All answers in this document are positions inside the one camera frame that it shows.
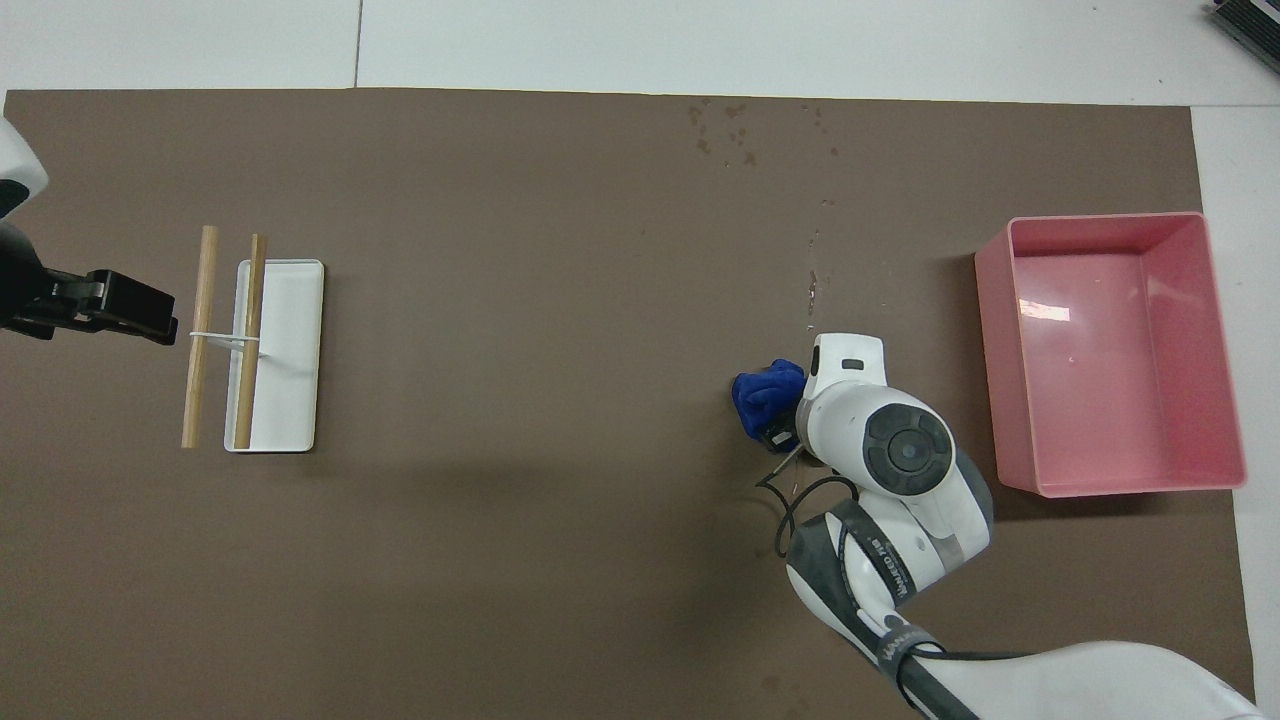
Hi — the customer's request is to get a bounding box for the pink plastic bin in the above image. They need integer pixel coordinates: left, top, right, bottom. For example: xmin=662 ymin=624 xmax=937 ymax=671
xmin=975 ymin=212 xmax=1248 ymax=499

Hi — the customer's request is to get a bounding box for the grey keyboard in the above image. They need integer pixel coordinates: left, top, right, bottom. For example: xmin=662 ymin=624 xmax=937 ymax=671
xmin=1205 ymin=0 xmax=1280 ymax=51

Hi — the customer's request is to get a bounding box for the brown table mat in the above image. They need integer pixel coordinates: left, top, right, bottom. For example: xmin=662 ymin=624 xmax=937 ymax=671
xmin=0 ymin=88 xmax=1259 ymax=720

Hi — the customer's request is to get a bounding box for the long light wooden rod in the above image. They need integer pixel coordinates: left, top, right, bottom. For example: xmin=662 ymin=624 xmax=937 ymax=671
xmin=181 ymin=225 xmax=220 ymax=449

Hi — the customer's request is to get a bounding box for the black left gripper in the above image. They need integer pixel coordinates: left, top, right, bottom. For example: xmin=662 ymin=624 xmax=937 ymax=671
xmin=0 ymin=222 xmax=178 ymax=347

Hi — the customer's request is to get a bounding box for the blue microfibre towel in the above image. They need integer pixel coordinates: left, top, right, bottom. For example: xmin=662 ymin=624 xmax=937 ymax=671
xmin=732 ymin=358 xmax=808 ymax=442

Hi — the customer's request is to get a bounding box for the white wooden towel rack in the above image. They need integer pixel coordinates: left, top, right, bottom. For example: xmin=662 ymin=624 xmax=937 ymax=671
xmin=189 ymin=259 xmax=325 ymax=454

